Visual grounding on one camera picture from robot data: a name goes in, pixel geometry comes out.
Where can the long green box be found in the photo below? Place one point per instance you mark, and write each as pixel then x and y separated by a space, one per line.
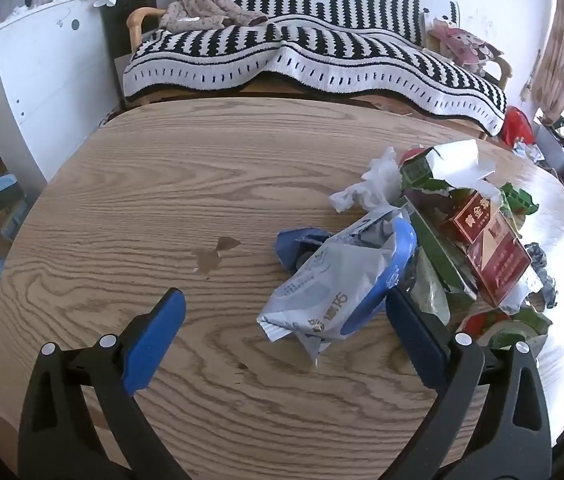
pixel 437 245

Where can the green red snack packet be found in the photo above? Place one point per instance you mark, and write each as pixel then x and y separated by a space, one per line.
pixel 507 327

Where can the black cabinet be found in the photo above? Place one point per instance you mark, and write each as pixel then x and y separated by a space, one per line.
pixel 117 35

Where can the green plastic piece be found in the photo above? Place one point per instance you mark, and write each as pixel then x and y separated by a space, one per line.
pixel 519 199

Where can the clear plastic bag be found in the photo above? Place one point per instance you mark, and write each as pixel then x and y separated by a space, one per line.
pixel 429 285

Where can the blue white plastic packet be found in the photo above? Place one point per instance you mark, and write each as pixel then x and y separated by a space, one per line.
pixel 332 280

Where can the crumpled dark foil wrapper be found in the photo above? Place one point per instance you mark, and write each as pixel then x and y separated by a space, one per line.
pixel 542 275

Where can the crumpled paper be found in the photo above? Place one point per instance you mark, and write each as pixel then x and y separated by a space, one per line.
pixel 527 151

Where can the crumpled white tissue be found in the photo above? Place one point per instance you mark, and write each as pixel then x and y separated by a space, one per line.
pixel 369 185

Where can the small red cigarette pack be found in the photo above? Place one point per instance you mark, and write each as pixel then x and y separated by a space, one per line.
pixel 472 215

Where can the beige clothing bundle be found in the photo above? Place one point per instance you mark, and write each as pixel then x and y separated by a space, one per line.
pixel 201 10

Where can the torn green white carton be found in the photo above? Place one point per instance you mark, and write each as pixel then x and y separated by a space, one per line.
pixel 454 160

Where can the sofa with striped blanket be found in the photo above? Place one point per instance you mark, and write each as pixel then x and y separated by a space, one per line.
pixel 312 45

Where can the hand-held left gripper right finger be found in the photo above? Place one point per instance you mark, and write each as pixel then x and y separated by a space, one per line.
pixel 419 342

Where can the wooden sofa frame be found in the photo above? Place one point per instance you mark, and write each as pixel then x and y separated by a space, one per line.
pixel 137 21

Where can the large red cigarette carton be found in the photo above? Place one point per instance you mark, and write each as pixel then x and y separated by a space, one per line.
pixel 499 260

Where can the white cabinet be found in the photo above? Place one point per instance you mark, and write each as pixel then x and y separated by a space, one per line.
pixel 46 70

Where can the red plastic bag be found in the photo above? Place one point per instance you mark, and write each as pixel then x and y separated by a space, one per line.
pixel 517 127

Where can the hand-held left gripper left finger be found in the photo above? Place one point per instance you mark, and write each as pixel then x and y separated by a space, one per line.
pixel 154 342

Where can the pink printed cushion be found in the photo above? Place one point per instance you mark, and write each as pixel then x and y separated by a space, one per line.
pixel 462 42

